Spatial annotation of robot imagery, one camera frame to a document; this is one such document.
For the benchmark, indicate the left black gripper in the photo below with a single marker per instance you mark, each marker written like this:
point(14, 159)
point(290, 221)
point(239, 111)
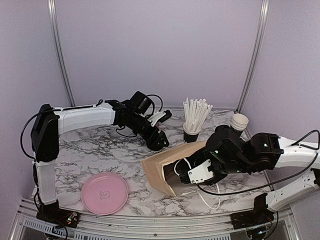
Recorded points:
point(154, 142)

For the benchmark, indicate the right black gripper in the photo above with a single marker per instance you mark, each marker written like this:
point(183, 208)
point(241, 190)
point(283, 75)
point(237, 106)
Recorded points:
point(215, 182)

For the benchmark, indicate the brown paper bag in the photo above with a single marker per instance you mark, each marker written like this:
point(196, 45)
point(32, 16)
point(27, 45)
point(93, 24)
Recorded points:
point(161, 169)

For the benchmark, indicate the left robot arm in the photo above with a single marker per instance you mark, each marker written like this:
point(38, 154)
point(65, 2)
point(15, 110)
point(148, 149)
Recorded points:
point(137, 114)

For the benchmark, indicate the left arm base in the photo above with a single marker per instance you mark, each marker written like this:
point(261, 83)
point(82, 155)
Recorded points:
point(54, 214)

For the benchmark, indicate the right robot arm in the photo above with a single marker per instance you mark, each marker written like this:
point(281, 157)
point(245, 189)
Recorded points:
point(229, 154)

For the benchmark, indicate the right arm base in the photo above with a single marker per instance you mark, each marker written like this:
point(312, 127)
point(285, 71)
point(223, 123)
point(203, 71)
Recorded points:
point(257, 216)

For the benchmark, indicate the black cup holding straws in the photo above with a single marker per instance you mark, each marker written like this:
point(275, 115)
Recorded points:
point(189, 137)

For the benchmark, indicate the bundle of white straws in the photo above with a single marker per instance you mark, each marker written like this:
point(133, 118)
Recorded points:
point(196, 112)

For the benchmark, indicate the stack of paper cups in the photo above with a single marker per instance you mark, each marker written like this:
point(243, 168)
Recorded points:
point(239, 122)

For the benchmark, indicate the pink plate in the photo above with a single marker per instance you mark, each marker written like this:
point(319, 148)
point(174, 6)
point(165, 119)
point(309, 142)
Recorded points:
point(104, 193)

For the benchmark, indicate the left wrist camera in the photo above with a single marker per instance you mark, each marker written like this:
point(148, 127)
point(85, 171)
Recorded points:
point(159, 117)

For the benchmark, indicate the left aluminium frame post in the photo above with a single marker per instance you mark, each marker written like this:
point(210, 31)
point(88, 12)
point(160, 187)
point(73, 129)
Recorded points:
point(59, 51)

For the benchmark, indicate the aluminium frame post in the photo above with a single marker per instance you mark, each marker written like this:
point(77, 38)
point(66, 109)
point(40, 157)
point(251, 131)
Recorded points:
point(260, 33)
point(59, 51)

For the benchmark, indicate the right aluminium frame post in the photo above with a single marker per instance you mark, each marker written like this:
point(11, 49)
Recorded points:
point(260, 33)

